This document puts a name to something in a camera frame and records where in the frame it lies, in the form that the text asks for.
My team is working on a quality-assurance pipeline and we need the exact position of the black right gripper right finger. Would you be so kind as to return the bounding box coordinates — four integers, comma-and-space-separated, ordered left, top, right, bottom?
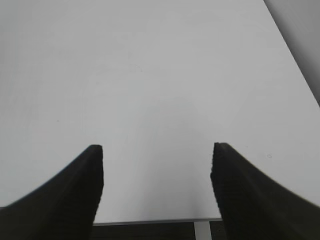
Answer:
210, 142, 320, 240

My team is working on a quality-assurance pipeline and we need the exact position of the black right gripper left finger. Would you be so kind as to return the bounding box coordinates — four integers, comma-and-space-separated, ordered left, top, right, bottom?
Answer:
0, 145, 104, 240

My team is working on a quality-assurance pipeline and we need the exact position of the white table leg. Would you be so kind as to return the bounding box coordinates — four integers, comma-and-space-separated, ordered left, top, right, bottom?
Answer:
193, 221, 212, 240

